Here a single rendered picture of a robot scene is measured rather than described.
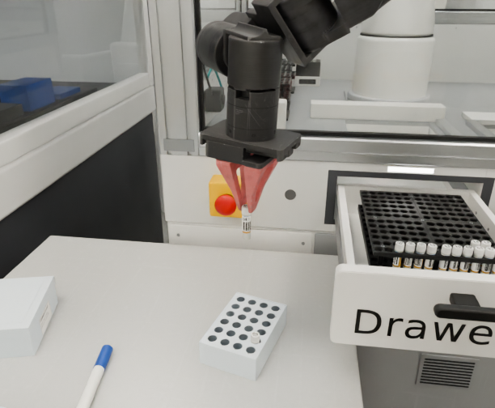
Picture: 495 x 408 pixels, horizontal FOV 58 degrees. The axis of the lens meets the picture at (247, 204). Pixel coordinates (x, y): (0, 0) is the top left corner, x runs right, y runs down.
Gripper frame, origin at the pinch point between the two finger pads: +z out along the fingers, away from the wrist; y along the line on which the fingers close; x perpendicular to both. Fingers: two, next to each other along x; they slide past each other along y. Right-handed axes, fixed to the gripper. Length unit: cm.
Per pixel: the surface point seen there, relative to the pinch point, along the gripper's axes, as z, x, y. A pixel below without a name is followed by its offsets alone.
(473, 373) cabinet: 50, -41, -38
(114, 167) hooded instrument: 36, -62, 77
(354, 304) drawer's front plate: 9.9, -0.1, -15.0
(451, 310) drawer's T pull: 6.3, 0.1, -25.2
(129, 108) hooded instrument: 19, -76, 80
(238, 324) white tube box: 19.7, 0.1, 0.4
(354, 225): 15.7, -29.5, -8.7
